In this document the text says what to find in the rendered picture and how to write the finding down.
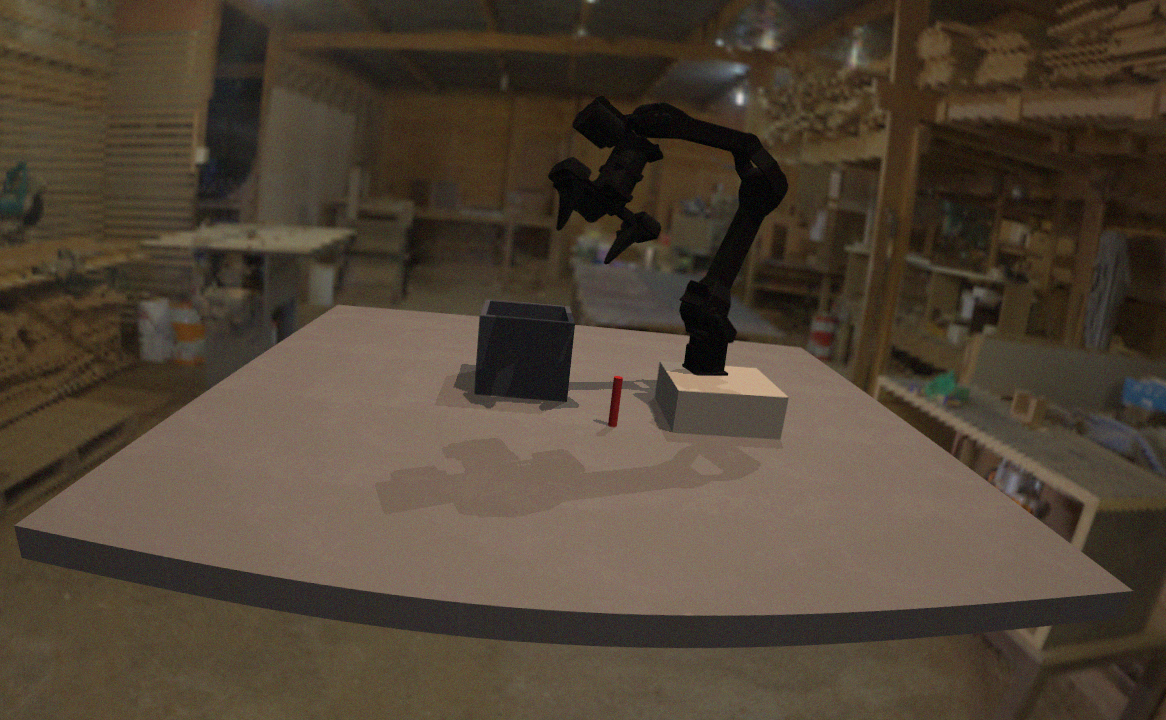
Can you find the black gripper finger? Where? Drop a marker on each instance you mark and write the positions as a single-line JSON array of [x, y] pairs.
[[624, 238], [570, 190]]

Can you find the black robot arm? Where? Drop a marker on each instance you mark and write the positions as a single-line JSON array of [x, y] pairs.
[[706, 304]]

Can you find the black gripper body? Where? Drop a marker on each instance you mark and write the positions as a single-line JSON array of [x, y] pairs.
[[613, 189]]

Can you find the dark red peg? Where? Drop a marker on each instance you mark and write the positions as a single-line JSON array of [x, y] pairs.
[[615, 401]]

